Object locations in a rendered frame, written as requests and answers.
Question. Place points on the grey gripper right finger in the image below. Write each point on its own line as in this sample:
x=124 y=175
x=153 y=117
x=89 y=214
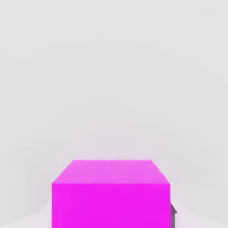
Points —
x=173 y=219

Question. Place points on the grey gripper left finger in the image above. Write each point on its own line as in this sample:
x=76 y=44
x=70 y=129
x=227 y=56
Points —
x=41 y=220

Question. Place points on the small magenta cube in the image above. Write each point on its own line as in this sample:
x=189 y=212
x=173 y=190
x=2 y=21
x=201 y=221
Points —
x=110 y=199

